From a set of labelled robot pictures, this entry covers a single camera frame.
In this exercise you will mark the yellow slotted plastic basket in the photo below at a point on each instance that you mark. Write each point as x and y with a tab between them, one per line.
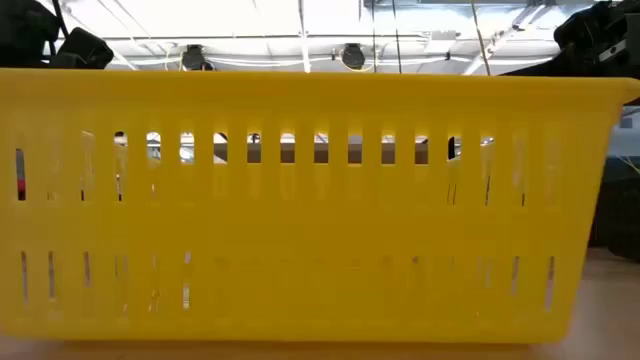
320	225

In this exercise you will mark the black slotted plastic basket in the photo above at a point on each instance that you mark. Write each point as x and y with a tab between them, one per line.
620	220

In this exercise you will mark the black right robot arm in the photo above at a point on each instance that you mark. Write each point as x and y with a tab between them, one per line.
590	35

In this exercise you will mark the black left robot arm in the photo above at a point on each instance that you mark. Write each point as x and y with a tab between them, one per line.
25	30

